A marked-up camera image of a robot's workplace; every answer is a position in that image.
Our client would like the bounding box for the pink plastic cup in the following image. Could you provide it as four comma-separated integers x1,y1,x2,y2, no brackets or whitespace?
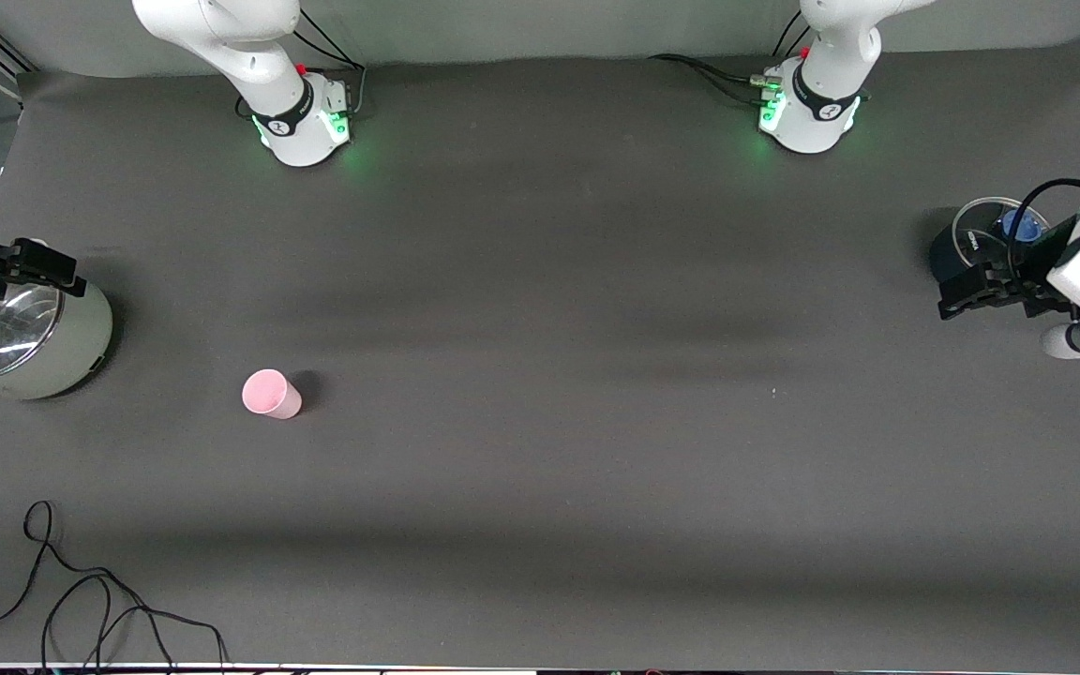
242,368,303,420

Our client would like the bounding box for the dark blue saucepan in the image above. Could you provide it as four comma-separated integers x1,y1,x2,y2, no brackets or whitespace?
931,197,1057,301

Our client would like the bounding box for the glass pot lid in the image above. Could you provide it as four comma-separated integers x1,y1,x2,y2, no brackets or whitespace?
0,281,65,382

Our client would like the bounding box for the pale green cooking pot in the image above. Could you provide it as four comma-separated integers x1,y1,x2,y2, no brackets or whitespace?
0,272,115,406

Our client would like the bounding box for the dark grey table cloth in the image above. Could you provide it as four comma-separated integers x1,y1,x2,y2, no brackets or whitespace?
0,37,1080,668

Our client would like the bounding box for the metal frame rail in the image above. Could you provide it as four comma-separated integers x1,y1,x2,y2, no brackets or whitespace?
0,9,37,78

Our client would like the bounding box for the black arm base cable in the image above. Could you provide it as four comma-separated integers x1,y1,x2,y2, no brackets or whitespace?
238,9,368,121
774,9,811,59
648,53,775,104

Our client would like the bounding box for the thin black loose cable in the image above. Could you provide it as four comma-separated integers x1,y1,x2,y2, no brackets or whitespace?
0,500,227,668

